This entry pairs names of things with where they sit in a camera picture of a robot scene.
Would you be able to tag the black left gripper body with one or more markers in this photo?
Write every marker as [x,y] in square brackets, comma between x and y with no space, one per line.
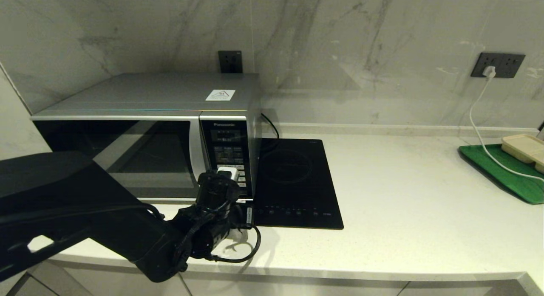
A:
[243,216]

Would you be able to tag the black glass microwave door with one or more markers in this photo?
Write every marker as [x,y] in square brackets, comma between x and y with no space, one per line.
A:
[148,160]

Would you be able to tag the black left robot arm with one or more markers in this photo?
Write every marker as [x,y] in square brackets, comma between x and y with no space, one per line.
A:
[63,194]

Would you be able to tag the silver microwave oven body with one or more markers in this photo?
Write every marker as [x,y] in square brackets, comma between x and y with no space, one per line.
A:
[148,92]

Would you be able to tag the black induction cooktop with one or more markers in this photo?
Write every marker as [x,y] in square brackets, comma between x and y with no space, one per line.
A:
[297,177]

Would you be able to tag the grey cabinet door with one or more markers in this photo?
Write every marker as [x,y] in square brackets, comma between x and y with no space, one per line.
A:
[297,287]
[106,285]

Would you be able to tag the white warning sticker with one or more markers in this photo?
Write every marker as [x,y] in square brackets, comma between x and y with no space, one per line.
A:
[220,94]

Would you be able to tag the green plastic tray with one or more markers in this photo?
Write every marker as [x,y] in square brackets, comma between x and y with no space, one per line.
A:
[522,190]

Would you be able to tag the beige lunch box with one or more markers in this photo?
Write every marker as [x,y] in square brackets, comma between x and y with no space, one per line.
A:
[522,147]

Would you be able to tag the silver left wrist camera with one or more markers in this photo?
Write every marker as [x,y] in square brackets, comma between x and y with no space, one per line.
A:
[227,173]

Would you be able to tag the black wide wall socket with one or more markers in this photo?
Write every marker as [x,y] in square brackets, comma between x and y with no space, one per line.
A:
[508,65]

